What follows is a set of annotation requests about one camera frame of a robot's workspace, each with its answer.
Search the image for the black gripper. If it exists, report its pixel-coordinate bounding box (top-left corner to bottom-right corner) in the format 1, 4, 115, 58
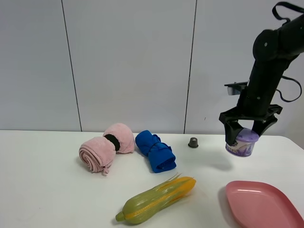
218, 82, 284, 146

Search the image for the purple lidded round container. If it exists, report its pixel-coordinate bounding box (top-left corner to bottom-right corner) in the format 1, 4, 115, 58
225, 128, 259, 157

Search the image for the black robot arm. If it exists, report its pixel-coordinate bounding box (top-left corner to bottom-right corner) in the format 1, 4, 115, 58
219, 15, 304, 145

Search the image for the dark coffee capsule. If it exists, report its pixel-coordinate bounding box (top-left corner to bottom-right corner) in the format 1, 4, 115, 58
188, 137, 199, 148

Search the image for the pink square plate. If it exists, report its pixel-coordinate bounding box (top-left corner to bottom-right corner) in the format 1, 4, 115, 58
225, 180, 304, 228

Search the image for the rolled blue towel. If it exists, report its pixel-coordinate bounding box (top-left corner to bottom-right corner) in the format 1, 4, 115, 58
135, 130, 176, 173

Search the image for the toy corn cob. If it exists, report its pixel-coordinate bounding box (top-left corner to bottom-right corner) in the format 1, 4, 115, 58
115, 174, 196, 225

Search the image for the rolled pink towel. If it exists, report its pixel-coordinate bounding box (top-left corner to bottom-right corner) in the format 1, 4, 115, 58
79, 123, 135, 175

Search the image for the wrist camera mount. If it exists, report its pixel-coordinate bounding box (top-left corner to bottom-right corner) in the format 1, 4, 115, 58
224, 82, 248, 95

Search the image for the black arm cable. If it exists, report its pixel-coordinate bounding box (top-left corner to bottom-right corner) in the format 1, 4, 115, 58
272, 1, 304, 103

